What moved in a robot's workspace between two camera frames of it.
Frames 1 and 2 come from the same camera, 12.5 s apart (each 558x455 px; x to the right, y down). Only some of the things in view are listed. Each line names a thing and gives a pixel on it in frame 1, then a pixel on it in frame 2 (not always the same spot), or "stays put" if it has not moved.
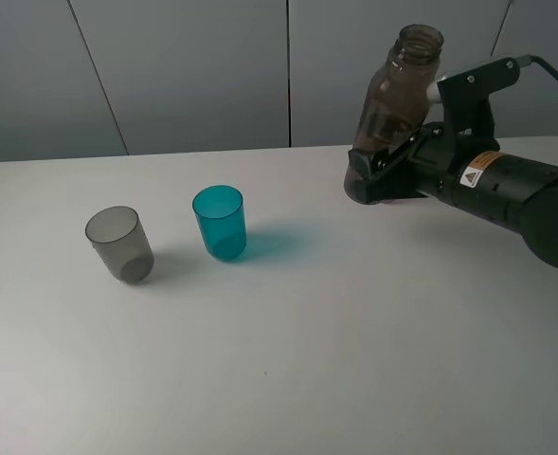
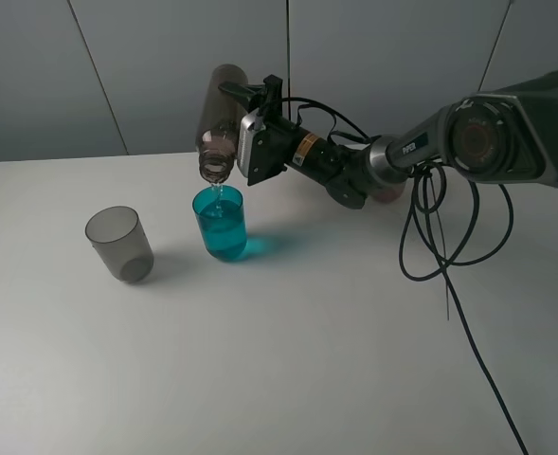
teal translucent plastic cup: [221, 212] stays put
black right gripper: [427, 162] to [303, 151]
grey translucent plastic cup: [119, 237] stays put
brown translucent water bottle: [397, 102] to [219, 121]
